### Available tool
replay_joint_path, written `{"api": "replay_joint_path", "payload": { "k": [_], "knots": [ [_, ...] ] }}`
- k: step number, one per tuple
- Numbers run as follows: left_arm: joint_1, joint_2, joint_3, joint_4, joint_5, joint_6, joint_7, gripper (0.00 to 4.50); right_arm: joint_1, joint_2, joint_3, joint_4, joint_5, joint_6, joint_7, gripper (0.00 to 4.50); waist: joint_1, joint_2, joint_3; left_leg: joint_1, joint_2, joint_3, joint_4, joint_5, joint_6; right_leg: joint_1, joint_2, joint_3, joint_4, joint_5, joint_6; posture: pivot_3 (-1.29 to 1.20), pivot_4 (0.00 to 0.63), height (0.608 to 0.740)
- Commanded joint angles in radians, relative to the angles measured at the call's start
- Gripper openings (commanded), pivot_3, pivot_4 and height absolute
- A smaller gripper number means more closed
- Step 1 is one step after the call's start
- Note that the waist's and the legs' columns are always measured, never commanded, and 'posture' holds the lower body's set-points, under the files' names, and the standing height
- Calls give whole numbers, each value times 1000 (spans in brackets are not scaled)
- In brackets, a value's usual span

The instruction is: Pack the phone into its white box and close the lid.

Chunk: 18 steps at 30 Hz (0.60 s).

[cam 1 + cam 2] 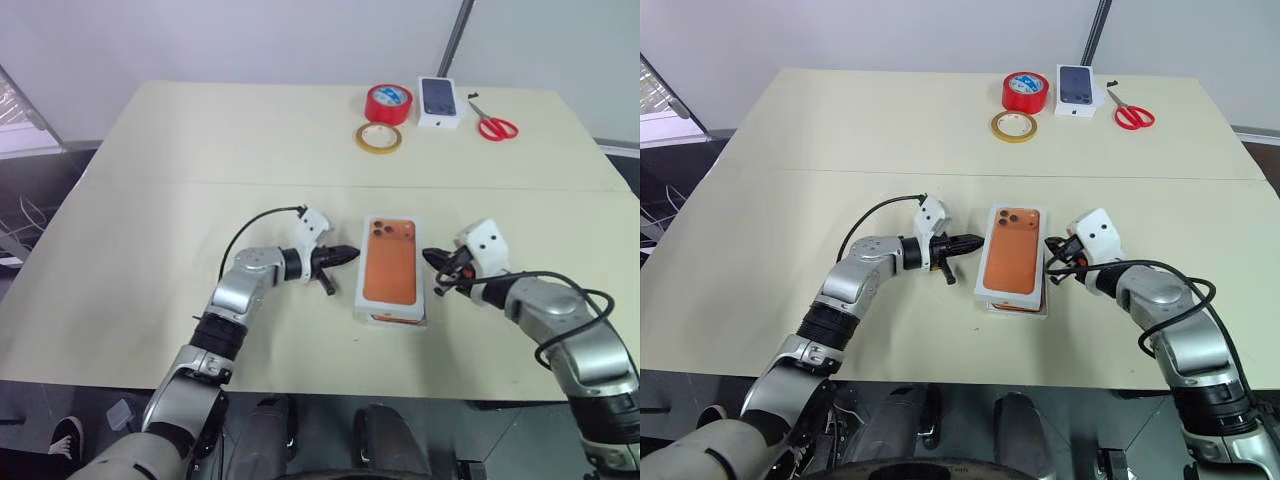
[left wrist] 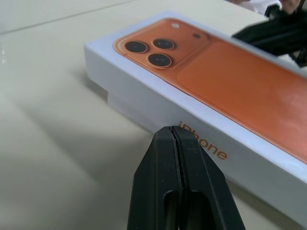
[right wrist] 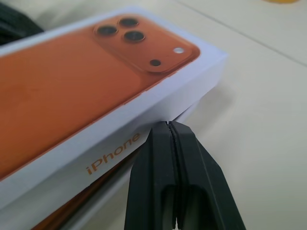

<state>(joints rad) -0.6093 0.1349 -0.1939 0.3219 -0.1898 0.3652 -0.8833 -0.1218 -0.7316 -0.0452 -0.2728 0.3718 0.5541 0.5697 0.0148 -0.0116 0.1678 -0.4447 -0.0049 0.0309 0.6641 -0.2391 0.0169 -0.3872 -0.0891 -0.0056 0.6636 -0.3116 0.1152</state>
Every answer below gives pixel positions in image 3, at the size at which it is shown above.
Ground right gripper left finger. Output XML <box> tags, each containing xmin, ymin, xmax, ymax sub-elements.
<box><xmin>124</xmin><ymin>121</ymin><xmax>178</xmax><ymax>230</ymax></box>

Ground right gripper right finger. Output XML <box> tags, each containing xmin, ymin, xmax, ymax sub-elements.
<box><xmin>168</xmin><ymin>121</ymin><xmax>247</xmax><ymax>230</ymax></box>

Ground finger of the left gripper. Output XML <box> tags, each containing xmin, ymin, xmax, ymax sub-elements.
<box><xmin>0</xmin><ymin>0</ymin><xmax>45</xmax><ymax>47</ymax></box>

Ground yellow tape roll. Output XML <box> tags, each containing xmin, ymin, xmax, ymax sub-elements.
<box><xmin>260</xmin><ymin>0</ymin><xmax>301</xmax><ymax>4</ymax></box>

